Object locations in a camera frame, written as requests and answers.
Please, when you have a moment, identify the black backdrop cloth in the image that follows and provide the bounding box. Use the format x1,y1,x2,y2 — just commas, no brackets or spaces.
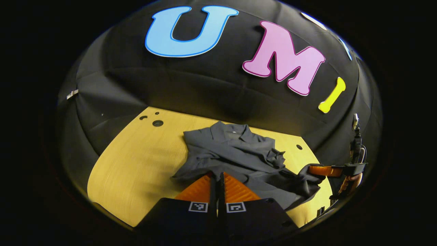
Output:
56,0,383,192

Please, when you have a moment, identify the grey collared shirt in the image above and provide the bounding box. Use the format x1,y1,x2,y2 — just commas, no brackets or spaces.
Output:
171,121,326,210

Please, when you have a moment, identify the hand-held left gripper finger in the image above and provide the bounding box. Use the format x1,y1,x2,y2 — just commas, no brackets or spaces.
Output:
218,172,301,240
135,172,219,240

